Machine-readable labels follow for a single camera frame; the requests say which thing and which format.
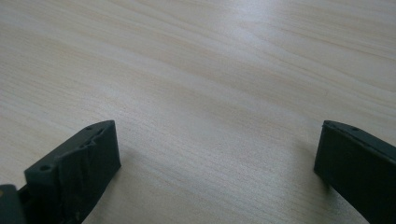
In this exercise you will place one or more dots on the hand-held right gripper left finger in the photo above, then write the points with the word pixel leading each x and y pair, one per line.
pixel 74 174

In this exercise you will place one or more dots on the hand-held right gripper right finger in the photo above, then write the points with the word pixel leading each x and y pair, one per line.
pixel 358 168

